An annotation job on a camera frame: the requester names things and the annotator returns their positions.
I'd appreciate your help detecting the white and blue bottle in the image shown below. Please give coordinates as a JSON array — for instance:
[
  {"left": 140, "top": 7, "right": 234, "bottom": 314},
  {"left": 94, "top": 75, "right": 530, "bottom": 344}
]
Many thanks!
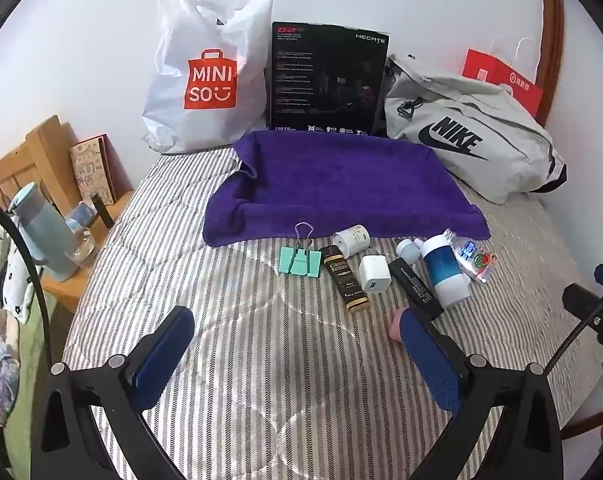
[{"left": 420, "top": 233, "right": 471, "bottom": 308}]

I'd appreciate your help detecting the floral cloth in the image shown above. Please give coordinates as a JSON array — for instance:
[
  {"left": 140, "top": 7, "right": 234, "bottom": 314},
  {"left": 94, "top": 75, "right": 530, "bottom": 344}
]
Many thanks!
[{"left": 0, "top": 210, "right": 47, "bottom": 411}]

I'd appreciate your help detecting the white cube charger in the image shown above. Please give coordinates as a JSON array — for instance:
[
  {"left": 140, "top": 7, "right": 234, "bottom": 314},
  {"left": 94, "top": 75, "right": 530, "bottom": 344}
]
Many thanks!
[{"left": 357, "top": 254, "right": 391, "bottom": 295}]

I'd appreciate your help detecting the red paper bag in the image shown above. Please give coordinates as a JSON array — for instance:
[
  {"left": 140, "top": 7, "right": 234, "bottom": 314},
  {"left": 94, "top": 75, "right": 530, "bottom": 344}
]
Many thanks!
[{"left": 462, "top": 35, "right": 545, "bottom": 117}]

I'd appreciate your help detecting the clear bottle with fruit print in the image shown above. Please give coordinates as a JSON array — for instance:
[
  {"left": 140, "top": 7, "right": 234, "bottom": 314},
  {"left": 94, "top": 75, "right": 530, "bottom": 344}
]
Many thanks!
[{"left": 444, "top": 228, "right": 498, "bottom": 283}]

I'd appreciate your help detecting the grey sling bag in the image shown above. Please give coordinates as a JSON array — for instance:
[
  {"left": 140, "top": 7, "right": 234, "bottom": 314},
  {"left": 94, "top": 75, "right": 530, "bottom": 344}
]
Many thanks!
[{"left": 384, "top": 54, "right": 568, "bottom": 205}]

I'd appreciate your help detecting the clear drinking glass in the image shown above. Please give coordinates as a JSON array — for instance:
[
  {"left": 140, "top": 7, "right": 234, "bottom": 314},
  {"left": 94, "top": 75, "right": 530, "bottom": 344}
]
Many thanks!
[{"left": 66, "top": 227, "right": 98, "bottom": 266}]

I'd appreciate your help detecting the pale blue water bottle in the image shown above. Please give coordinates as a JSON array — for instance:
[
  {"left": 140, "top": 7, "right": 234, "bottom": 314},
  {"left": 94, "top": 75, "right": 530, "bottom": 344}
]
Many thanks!
[{"left": 7, "top": 182, "right": 79, "bottom": 281}]

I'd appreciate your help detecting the patterned brown notebook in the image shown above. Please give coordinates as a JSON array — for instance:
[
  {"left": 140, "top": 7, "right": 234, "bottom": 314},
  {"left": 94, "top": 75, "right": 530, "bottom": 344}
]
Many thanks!
[{"left": 70, "top": 135, "right": 124, "bottom": 206}]

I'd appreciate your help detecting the small pale blue jar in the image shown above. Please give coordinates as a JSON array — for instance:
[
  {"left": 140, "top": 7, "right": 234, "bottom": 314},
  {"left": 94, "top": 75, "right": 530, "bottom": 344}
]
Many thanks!
[{"left": 396, "top": 238, "right": 423, "bottom": 262}]

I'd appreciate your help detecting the small black device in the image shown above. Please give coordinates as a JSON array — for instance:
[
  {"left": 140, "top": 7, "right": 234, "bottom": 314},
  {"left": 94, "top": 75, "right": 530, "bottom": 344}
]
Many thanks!
[{"left": 92, "top": 192, "right": 114, "bottom": 228}]

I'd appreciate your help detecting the black rectangular tube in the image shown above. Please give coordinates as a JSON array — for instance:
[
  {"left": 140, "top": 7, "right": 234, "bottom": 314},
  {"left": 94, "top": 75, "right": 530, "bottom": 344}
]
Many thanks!
[{"left": 387, "top": 257, "right": 445, "bottom": 320}]

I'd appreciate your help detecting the white plastic shopping bag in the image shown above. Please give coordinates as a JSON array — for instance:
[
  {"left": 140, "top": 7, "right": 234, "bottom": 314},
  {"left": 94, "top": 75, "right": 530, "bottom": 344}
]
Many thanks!
[{"left": 141, "top": 0, "right": 274, "bottom": 155}]

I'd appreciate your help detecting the dark brown wooden bed frame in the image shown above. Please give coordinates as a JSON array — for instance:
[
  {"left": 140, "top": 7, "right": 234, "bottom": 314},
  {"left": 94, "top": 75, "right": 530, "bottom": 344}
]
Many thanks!
[{"left": 536, "top": 0, "right": 566, "bottom": 126}]

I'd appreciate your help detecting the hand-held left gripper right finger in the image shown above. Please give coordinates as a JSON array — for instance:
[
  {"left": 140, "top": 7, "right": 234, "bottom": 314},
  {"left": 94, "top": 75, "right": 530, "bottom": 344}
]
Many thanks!
[{"left": 395, "top": 309, "right": 565, "bottom": 480}]

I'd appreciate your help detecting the blue and white packet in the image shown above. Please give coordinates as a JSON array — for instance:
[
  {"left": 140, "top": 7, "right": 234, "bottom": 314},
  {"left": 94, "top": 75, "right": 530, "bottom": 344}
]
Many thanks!
[{"left": 64, "top": 200, "right": 99, "bottom": 233}]

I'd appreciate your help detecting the wooden nightstand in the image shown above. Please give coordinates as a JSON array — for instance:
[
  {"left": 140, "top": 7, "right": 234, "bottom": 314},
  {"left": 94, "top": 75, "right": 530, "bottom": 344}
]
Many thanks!
[{"left": 41, "top": 187, "right": 134, "bottom": 311}]

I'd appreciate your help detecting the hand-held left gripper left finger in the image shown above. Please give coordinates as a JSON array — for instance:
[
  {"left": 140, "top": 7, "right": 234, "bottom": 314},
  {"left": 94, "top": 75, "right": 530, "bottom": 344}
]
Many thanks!
[{"left": 31, "top": 305, "right": 197, "bottom": 480}]

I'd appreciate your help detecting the green binder clip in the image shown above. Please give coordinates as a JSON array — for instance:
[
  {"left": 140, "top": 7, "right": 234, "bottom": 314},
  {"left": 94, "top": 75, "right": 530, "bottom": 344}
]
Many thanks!
[{"left": 280, "top": 222, "right": 323, "bottom": 276}]

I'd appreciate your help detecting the purple towel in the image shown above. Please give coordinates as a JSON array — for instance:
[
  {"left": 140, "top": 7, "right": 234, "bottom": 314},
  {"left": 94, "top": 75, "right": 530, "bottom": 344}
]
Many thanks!
[{"left": 202, "top": 130, "right": 491, "bottom": 248}]

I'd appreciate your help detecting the black headphone box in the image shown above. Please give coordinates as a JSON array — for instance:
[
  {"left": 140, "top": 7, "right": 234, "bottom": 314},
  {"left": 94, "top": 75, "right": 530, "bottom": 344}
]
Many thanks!
[{"left": 270, "top": 21, "right": 391, "bottom": 137}]

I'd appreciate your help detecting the light wooden headboard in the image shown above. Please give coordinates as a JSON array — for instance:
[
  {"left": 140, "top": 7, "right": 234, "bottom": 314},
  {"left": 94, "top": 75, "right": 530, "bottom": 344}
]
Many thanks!
[{"left": 0, "top": 115, "right": 82, "bottom": 211}]

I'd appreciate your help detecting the green bed sheet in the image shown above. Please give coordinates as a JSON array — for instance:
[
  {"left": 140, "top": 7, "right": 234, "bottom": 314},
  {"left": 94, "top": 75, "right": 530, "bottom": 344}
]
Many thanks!
[{"left": 11, "top": 280, "right": 89, "bottom": 461}]

